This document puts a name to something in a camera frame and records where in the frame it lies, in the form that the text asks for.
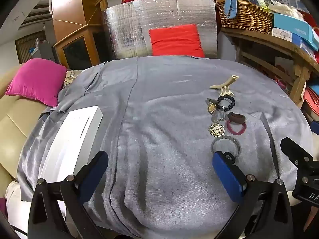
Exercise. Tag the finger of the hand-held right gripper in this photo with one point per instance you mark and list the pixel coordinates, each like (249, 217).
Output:
(296, 151)

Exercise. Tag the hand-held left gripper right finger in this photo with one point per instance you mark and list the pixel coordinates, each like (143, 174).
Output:
(228, 176)

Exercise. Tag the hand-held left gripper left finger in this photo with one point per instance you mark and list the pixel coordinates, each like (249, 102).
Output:
(93, 171)

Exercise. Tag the gold flower brooch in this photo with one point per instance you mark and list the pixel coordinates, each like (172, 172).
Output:
(216, 130)

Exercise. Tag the cream hair claw clip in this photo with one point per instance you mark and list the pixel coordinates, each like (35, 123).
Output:
(224, 82)

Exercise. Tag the clear bangle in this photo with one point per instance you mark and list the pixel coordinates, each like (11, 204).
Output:
(214, 144)

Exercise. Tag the pink bag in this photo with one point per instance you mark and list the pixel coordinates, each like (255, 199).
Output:
(311, 99)

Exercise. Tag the grey cloth cover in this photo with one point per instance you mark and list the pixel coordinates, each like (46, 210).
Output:
(162, 129)

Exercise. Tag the beige leather sofa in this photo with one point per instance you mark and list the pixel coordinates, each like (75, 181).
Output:
(12, 129)

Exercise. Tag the magenta cloth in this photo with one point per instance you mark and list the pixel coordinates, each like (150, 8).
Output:
(2, 205)

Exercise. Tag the beige patterned cloth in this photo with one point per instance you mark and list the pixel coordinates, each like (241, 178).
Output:
(71, 76)

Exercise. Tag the wooden shelf table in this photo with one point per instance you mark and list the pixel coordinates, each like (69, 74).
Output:
(274, 47)

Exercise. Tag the magenta cushion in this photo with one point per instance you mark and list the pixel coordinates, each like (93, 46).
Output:
(37, 79)

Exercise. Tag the white printed box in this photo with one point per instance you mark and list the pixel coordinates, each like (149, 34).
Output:
(281, 33)

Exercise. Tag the blue cardboard box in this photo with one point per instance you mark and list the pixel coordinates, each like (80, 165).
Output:
(292, 26)

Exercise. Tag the red square cushion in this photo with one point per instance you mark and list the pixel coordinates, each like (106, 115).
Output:
(177, 41)

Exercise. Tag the wicker basket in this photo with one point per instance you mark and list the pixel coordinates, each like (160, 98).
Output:
(244, 15)

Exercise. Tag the silver foil panel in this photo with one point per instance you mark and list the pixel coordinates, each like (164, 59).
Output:
(159, 15)

